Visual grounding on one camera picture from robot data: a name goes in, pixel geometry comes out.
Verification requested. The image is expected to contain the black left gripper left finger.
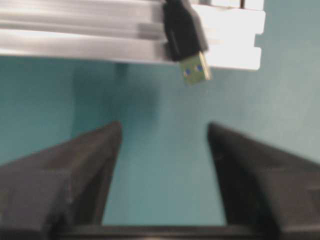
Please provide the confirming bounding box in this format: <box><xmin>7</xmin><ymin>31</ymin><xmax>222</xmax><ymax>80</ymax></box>
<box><xmin>0</xmin><ymin>121</ymin><xmax>122</xmax><ymax>240</ymax></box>

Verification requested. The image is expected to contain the black USB cable plug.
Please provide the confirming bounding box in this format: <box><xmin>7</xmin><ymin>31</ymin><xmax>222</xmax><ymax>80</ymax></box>
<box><xmin>163</xmin><ymin>0</ymin><xmax>212</xmax><ymax>85</ymax></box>

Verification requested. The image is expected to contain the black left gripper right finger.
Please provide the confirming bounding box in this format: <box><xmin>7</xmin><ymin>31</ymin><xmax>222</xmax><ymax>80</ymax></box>
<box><xmin>207</xmin><ymin>122</ymin><xmax>320</xmax><ymax>240</ymax></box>

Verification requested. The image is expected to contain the aluminium extrusion frame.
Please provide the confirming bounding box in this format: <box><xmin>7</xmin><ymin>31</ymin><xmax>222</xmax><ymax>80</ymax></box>
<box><xmin>0</xmin><ymin>0</ymin><xmax>266</xmax><ymax>71</ymax></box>

